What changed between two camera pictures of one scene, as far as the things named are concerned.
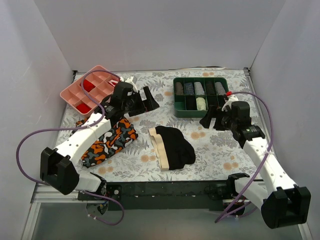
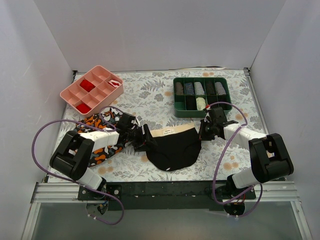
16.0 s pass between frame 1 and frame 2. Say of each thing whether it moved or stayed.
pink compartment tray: stayed
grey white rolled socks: stayed
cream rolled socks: stayed
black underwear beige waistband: moved
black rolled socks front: stayed
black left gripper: moved
